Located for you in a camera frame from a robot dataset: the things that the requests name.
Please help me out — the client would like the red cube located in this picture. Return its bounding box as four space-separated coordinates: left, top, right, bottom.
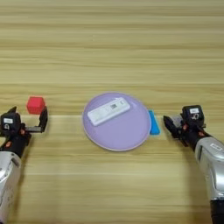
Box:
25 96 47 116

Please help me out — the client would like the blue rectangular block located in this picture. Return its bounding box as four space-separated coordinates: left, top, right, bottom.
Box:
148 109 161 136

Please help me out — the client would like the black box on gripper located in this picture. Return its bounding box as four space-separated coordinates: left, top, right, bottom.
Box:
181 104 205 127
0 112 22 136

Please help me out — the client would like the round purple plate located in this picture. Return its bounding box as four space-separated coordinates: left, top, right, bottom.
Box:
81 92 152 152

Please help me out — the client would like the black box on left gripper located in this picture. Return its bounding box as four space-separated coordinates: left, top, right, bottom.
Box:
0 112 22 136

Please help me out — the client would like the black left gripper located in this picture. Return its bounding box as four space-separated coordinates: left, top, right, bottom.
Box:
7 106 48 147

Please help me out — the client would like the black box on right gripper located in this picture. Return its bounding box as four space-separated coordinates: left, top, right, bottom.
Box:
181 104 205 127

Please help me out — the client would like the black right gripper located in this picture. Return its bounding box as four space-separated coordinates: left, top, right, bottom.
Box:
163 114 209 148

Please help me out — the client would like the white rectangular device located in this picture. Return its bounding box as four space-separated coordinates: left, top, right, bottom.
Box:
87 97 131 127

